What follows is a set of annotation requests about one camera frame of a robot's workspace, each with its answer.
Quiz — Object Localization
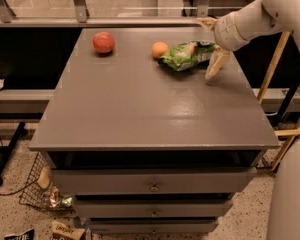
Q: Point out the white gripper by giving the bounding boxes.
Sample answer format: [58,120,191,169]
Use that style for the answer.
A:
[195,12,248,80]

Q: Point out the orange fruit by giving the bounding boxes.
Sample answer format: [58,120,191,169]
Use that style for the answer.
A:
[152,42,169,59]

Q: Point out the bottom grey drawer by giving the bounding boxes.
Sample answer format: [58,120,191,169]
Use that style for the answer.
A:
[88,220,218,234]

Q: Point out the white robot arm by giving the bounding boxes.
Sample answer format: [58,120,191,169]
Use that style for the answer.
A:
[196,0,300,240]

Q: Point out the top grey drawer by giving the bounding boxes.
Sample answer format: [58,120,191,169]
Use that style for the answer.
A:
[53,167,256,195]

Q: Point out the yellow snack bag on floor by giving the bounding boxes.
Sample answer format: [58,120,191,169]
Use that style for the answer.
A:
[51,221,85,240]

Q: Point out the middle grey drawer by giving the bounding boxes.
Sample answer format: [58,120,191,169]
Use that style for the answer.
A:
[74,199,233,218]

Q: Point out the grey drawer cabinet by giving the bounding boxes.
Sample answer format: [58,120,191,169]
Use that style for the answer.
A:
[30,27,278,224]

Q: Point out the black stand leg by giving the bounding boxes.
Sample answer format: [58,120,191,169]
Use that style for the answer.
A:
[0,122,26,186]

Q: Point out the grey drawer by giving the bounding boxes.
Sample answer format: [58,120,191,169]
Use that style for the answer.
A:
[53,167,256,195]
[88,220,218,234]
[74,199,233,218]

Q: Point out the wire basket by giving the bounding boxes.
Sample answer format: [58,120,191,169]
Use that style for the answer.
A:
[19,153,73,212]

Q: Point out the red apple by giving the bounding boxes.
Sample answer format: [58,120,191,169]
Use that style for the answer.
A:
[93,32,115,54]

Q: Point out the black snack bag on floor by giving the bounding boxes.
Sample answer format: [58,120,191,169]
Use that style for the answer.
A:
[4,229,35,240]

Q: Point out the green rice chip bag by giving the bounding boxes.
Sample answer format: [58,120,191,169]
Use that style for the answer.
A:
[158,41,221,72]

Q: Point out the metal railing frame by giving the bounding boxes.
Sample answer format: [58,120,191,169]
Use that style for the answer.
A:
[0,0,268,28]

